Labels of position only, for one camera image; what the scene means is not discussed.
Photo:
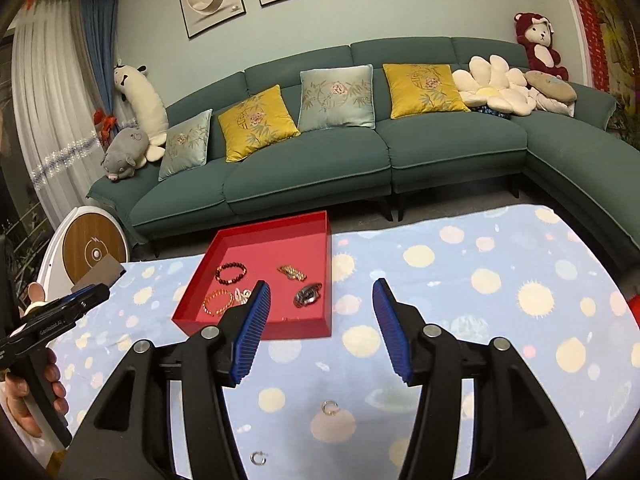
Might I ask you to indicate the yellow embroidered cushion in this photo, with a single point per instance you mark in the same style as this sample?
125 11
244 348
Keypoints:
257 122
422 90

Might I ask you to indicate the red cardboard box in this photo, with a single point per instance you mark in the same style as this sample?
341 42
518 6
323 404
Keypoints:
280 240

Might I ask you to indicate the dark blue patterned cushion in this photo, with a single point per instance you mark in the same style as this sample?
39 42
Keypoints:
490 112

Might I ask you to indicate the red curtain bow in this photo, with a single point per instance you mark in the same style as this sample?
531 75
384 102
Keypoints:
105 127

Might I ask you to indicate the gold bangle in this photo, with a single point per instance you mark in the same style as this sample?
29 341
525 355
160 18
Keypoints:
216 295

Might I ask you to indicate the white appliance with wooden disc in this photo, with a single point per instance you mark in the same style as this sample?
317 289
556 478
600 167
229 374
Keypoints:
95 247

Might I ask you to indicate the brown notebook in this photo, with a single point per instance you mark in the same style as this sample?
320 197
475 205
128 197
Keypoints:
100 272

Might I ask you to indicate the silver hoop earring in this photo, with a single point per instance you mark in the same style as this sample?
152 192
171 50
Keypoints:
324 408
252 458

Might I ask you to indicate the long white cow plush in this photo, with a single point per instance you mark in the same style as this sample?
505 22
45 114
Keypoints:
142 105

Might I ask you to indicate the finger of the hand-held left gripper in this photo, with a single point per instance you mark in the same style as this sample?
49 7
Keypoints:
85 288
96 297

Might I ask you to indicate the grey pig plush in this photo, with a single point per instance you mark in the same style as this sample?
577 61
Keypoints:
125 155

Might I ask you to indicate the blue curtain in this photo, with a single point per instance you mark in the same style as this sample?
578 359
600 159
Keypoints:
100 50

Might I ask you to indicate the beige round cushion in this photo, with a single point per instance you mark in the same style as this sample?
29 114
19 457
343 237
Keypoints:
550 90

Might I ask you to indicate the white flower cushion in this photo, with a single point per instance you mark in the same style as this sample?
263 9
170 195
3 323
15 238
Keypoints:
492 87

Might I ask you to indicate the red patterned wall hanging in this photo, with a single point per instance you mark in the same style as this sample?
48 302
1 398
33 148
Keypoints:
605 20

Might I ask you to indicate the teal green sofa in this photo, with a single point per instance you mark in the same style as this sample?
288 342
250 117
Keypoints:
450 145

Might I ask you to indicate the red monkey plush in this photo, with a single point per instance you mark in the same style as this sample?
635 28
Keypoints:
540 45

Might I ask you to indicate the white sheer curtain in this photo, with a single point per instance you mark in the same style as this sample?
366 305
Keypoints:
50 110

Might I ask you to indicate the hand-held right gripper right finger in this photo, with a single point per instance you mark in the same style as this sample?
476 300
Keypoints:
394 332

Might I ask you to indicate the blue planet print tablecloth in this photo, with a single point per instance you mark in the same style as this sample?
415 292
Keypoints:
500 310

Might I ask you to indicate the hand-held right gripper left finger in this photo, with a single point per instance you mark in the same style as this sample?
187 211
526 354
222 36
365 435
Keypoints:
250 332

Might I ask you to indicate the person's left hand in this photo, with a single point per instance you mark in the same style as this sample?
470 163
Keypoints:
56 385

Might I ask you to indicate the pale green embroidered cushion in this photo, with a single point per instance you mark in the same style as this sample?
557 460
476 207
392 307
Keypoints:
337 97
185 147

